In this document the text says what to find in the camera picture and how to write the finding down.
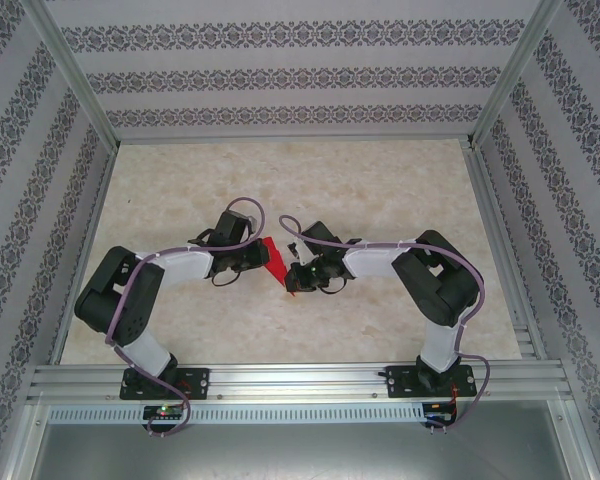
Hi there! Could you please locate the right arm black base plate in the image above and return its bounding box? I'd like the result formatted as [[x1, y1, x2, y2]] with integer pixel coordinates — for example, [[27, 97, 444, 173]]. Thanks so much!
[[384, 364, 479, 400]]

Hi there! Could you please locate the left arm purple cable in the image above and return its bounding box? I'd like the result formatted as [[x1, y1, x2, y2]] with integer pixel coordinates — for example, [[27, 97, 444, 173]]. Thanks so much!
[[104, 197, 269, 439]]

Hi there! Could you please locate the aluminium frame post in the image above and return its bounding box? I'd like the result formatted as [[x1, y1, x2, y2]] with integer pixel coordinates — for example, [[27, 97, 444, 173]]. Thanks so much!
[[472, 0, 564, 149], [23, 0, 121, 149]]

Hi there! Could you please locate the aluminium mounting rail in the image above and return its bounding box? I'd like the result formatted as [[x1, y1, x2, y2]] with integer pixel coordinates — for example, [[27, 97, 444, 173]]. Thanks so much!
[[27, 362, 574, 404]]

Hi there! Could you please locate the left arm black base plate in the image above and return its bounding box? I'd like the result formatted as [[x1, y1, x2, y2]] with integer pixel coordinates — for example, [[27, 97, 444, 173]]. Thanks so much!
[[119, 367, 211, 401]]

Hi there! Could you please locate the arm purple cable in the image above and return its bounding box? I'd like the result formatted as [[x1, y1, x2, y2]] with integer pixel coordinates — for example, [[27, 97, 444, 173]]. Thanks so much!
[[104, 197, 269, 439], [278, 214, 494, 436]]

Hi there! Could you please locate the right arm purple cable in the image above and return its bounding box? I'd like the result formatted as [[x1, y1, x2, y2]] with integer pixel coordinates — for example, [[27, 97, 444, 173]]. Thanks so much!
[[278, 214, 494, 436]]

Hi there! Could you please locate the aluminium frame crossbar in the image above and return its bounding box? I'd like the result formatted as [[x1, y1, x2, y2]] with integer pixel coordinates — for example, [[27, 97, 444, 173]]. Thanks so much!
[[114, 133, 476, 146]]

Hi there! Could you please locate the slotted grey cable duct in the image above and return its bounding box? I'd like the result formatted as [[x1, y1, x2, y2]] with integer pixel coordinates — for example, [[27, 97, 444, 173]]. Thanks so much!
[[47, 403, 426, 425]]

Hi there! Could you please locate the aluminium side rail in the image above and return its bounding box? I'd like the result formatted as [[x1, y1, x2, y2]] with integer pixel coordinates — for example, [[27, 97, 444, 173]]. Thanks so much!
[[49, 144, 121, 366], [462, 142, 549, 362]]

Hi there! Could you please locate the red paper sheet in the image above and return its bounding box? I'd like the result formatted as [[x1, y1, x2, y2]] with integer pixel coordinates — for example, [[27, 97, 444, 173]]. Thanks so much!
[[259, 236, 299, 299]]

